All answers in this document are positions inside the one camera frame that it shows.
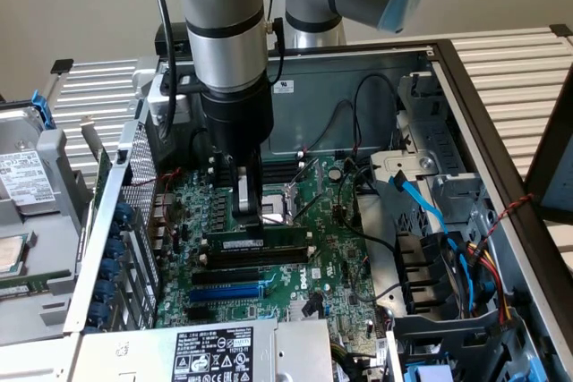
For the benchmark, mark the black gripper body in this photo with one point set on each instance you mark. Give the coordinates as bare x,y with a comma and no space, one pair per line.
237,118

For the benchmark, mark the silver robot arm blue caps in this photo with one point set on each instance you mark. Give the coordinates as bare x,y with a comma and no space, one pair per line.
224,19

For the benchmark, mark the CPU socket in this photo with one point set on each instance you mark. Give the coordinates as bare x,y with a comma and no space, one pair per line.
275,205

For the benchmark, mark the metal locking lever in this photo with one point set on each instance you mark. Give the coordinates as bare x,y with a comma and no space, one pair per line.
277,221
313,206

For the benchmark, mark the metal socket cover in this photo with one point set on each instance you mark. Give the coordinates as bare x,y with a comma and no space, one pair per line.
318,174

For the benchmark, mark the open metal PC case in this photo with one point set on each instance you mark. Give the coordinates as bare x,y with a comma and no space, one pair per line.
313,100

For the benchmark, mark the round coin battery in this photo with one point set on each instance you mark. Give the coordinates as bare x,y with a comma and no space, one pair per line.
334,173

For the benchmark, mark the green Dell motherboard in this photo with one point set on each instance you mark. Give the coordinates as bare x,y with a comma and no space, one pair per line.
331,230

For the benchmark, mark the long black expansion slot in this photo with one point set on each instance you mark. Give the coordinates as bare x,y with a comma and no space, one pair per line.
224,277

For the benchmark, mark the metal rear port stack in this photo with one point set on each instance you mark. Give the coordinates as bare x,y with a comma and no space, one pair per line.
161,201

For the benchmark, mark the black box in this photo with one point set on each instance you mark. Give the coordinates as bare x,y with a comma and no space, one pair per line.
180,39

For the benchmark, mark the blue expansion slot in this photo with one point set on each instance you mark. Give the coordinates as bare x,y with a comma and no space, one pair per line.
224,294

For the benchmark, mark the silver heatsink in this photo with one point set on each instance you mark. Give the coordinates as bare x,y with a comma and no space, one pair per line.
295,311

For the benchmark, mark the short black expansion slot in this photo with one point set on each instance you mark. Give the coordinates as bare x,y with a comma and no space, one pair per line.
197,314

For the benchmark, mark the blue card retention clip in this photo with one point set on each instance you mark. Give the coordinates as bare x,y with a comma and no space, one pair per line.
123,213
98,315
104,291
114,249
109,270

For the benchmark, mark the green graphics card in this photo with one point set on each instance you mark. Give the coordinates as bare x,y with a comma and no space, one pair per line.
104,167

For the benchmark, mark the black plastic fan shroud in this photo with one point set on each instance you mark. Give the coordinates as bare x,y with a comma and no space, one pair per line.
416,265

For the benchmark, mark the black table end cap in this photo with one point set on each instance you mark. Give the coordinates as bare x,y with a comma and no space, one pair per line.
561,30
62,66

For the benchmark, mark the grey parts rack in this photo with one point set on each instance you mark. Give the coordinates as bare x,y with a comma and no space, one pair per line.
62,185

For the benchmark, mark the metal disk bay cage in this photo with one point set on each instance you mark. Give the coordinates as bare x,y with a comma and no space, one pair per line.
447,140

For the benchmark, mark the grey power supply unit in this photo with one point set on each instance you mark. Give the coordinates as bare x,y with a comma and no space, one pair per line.
134,355

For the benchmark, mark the hard disk white label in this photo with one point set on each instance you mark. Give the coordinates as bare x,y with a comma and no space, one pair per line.
27,172

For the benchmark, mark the blue plastic latch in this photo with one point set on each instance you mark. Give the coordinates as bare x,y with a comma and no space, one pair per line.
425,374
539,370

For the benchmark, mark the CPU chip silver lid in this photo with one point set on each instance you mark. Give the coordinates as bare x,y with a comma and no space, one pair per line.
11,254

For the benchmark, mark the dark case side panel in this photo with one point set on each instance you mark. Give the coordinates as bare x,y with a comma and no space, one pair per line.
544,163

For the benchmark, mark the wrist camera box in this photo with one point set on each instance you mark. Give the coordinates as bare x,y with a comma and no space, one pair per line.
180,107

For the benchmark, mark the silver metal bracket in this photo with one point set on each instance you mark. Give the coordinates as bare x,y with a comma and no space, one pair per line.
394,163

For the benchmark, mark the blue plastic disk rail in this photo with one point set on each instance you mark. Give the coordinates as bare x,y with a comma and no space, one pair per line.
42,107

